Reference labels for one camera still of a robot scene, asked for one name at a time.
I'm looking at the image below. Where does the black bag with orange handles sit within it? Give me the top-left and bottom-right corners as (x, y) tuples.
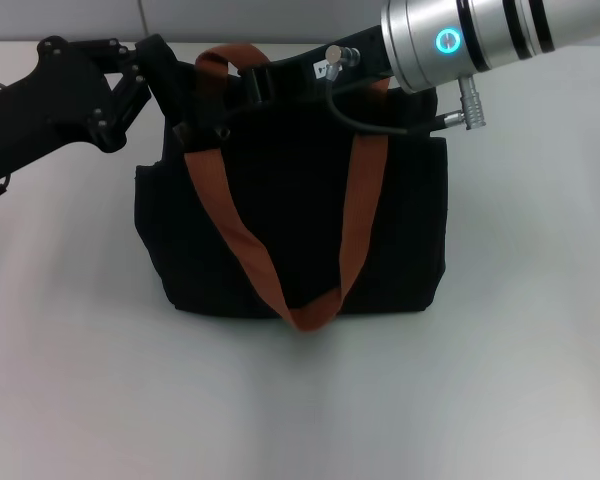
(132, 42), (451, 334)

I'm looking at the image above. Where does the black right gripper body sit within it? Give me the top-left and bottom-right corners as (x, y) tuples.
(251, 27), (397, 105)

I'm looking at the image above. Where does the right gripper cable with plug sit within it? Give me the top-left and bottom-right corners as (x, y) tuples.
(323, 43), (489, 136)

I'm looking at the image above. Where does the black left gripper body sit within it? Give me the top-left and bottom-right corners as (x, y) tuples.
(0, 34), (127, 182)

